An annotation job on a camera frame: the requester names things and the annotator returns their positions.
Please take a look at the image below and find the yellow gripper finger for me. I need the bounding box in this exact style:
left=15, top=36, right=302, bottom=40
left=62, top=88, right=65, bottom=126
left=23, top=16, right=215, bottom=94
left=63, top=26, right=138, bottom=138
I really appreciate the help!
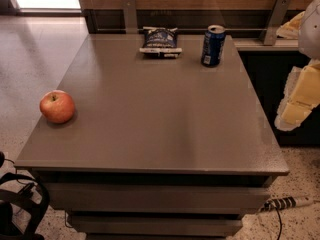
left=274, top=61, right=320, bottom=131
left=276, top=11, right=304, bottom=39

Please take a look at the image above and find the blue pepsi can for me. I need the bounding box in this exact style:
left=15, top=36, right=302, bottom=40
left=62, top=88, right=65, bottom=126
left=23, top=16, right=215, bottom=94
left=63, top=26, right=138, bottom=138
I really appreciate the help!
left=201, top=25, right=226, bottom=67

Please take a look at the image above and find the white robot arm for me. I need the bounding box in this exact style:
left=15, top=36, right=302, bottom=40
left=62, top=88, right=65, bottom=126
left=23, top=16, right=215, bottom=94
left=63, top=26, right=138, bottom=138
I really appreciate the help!
left=274, top=0, right=320, bottom=131

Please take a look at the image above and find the red apple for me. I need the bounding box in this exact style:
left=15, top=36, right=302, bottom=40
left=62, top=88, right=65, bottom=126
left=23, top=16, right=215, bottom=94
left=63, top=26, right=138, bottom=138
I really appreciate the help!
left=39, top=90, right=75, bottom=124

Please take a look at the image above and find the white power strip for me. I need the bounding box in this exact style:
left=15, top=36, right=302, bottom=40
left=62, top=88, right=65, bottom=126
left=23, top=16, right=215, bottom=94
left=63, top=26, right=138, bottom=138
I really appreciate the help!
left=260, top=196, right=314, bottom=212

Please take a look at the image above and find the blue chip bag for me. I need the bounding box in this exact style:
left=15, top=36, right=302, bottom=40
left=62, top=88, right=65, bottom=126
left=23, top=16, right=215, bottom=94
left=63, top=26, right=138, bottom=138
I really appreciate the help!
left=139, top=27, right=182, bottom=58

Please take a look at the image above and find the grey drawer cabinet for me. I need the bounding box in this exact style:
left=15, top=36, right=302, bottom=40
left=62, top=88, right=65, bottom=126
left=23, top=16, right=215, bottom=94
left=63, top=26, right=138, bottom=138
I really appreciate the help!
left=16, top=35, right=289, bottom=240

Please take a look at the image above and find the black chair base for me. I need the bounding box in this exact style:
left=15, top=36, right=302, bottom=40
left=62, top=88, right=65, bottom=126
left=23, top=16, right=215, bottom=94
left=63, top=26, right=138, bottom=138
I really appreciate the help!
left=0, top=150, right=51, bottom=240

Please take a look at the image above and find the right metal bracket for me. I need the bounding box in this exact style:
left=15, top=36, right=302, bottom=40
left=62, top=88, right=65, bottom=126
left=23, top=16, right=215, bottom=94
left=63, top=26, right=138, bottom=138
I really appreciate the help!
left=260, top=0, right=291, bottom=46

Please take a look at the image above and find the metal bracket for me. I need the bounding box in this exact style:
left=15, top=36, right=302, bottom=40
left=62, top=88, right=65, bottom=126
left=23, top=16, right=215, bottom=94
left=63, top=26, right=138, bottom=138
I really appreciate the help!
left=121, top=0, right=138, bottom=34
left=260, top=0, right=291, bottom=46

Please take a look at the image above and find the black cable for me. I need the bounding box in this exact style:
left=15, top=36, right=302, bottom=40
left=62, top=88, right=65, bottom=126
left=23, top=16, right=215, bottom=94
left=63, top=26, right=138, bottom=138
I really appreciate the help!
left=266, top=202, right=284, bottom=240

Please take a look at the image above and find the left metal bracket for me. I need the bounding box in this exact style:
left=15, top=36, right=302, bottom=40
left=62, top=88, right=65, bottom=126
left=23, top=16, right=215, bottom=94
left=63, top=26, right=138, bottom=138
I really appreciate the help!
left=121, top=0, right=138, bottom=34

